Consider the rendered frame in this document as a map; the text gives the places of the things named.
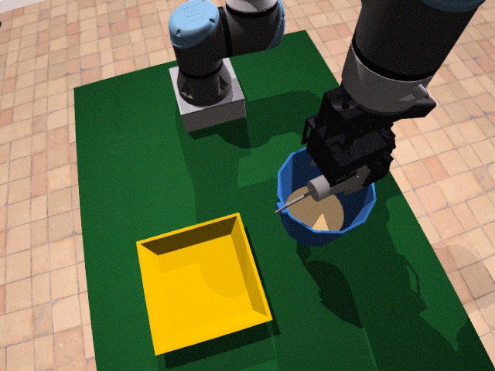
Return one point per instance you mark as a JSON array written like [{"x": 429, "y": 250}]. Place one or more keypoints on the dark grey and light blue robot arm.
[{"x": 406, "y": 40}]

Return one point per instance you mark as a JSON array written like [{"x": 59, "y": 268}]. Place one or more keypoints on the yellow square tray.
[{"x": 200, "y": 283}]

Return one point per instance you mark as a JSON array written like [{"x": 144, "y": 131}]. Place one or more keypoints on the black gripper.
[{"x": 370, "y": 145}]

